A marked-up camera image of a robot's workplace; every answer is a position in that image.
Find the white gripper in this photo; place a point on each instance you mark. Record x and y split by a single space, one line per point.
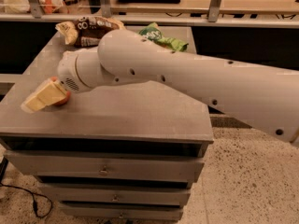
66 72

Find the red apple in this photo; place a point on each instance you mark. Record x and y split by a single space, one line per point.
67 97

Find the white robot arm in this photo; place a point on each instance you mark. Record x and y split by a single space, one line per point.
264 97

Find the brown chip bag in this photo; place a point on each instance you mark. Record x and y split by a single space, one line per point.
87 31

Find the green chip bag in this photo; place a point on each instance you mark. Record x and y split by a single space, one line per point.
153 33

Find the top cabinet drawer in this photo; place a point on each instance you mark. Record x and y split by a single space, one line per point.
106 165

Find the cabinet drawer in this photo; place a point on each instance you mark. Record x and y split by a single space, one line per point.
106 165
114 194
121 211

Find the grey drawer cabinet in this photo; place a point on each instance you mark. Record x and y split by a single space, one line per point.
140 119

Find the middle cabinet drawer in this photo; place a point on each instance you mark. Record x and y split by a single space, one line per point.
114 194

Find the bottom cabinet drawer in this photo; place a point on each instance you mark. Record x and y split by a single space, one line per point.
121 211

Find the metal railing frame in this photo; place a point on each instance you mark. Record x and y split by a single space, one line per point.
223 13

